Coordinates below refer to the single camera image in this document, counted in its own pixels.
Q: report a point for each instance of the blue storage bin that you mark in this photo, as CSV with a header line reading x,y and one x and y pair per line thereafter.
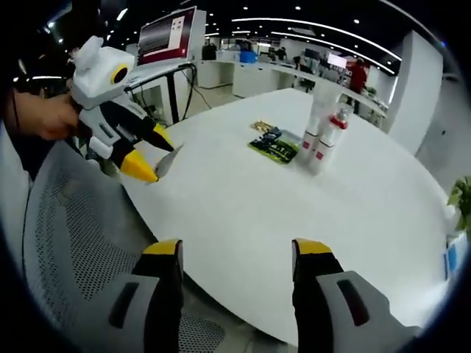
x,y
247,56

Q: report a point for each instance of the red collar skincare bottle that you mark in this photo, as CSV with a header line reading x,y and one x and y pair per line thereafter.
x,y
340,123

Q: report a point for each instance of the green potted plant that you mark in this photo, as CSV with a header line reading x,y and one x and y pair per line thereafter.
x,y
460,202

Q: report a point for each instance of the grey mesh office chair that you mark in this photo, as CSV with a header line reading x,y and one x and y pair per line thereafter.
x,y
81,228

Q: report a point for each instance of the long white counter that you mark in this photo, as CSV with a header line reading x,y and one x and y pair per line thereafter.
x,y
265,79

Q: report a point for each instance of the small wall screen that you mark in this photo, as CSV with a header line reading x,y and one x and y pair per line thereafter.
x,y
336,60

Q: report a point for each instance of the large computer monitor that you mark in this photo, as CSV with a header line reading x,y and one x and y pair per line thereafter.
x,y
165,36

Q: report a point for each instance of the blue tissue box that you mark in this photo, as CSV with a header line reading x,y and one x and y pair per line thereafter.
x,y
452,259

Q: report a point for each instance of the green snack packet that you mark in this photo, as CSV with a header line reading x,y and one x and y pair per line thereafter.
x,y
274,147

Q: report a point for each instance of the white standing desk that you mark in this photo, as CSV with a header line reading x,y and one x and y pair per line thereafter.
x,y
154,77

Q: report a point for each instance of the black bag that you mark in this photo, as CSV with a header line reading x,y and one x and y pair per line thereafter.
x,y
209,51

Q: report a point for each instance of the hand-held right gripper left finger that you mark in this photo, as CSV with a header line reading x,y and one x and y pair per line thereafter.
x,y
165,272

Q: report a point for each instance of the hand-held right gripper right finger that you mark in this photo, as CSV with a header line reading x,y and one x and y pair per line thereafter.
x,y
312,268

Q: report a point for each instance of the person's left hand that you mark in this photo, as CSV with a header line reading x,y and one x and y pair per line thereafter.
x,y
48,114

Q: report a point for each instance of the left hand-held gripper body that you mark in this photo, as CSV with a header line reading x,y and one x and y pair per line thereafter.
x,y
95,81

